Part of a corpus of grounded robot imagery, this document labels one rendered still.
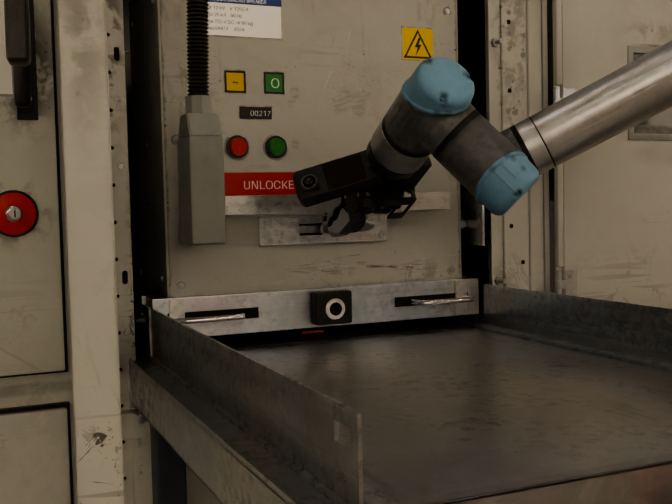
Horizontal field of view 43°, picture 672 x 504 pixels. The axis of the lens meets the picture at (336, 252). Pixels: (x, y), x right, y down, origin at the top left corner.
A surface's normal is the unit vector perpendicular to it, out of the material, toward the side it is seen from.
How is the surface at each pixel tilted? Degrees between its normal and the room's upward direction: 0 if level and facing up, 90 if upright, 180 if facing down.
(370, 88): 90
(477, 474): 0
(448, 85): 60
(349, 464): 90
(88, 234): 90
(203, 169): 90
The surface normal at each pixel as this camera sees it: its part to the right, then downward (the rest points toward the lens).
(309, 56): 0.40, 0.04
